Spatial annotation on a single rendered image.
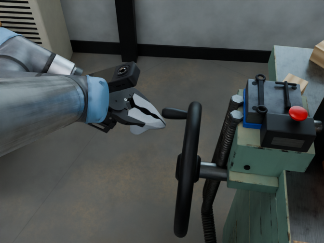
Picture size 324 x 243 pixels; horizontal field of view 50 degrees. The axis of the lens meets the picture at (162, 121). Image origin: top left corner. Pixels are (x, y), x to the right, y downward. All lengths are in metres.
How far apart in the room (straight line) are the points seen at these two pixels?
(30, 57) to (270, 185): 0.50
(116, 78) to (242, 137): 0.25
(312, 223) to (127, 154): 1.24
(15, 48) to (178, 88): 1.48
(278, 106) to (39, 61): 0.43
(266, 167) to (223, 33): 1.53
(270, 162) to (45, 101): 0.42
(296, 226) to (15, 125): 0.47
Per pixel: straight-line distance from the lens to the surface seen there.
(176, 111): 0.72
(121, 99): 0.69
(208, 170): 0.74
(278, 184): 0.71
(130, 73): 0.62
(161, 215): 1.59
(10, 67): 0.63
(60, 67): 0.67
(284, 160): 0.66
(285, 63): 0.89
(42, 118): 0.38
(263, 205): 0.82
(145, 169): 1.70
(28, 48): 0.67
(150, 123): 0.69
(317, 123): 0.69
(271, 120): 0.60
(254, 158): 0.66
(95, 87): 0.54
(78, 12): 2.17
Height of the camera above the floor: 1.46
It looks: 51 degrees down
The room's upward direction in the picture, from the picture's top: straight up
